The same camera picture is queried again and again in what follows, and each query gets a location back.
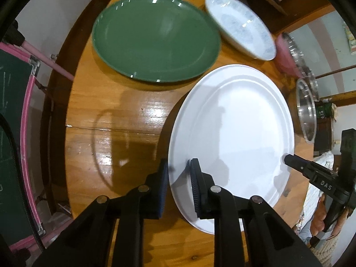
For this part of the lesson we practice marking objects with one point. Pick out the green plate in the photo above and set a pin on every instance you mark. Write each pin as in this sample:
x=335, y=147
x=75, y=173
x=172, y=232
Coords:
x=156, y=41

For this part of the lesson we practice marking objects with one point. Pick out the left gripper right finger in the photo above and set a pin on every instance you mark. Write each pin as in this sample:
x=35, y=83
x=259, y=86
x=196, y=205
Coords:
x=210, y=200

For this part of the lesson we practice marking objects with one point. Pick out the large steel bowl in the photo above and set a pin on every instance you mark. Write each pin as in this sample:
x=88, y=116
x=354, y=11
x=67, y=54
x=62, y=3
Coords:
x=296, y=54

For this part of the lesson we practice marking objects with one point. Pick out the small steel bowl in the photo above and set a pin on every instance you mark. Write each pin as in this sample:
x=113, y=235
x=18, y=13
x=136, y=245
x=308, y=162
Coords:
x=305, y=112

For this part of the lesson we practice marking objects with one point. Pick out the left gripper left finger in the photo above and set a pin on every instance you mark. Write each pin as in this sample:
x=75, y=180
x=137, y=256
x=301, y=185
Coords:
x=148, y=199

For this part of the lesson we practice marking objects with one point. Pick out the medium steel bowl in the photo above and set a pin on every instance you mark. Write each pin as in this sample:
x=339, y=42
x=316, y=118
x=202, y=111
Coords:
x=312, y=82

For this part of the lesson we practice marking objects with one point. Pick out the large white plate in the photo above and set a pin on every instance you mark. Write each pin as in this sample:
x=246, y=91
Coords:
x=236, y=122

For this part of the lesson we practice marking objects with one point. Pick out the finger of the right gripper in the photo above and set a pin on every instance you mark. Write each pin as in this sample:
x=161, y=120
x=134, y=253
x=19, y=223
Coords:
x=305, y=167

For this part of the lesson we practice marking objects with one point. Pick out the right hand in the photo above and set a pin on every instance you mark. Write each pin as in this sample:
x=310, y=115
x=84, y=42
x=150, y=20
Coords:
x=317, y=223

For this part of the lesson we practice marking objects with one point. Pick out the pink bowl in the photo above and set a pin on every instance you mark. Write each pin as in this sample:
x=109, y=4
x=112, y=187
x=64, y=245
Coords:
x=284, y=60

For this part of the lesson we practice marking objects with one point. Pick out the pink framed green chalkboard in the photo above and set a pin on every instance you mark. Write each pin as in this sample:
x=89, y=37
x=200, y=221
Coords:
x=27, y=197

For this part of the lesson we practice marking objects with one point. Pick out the white blue patterned bowl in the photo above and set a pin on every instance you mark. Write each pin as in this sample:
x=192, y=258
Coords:
x=242, y=28

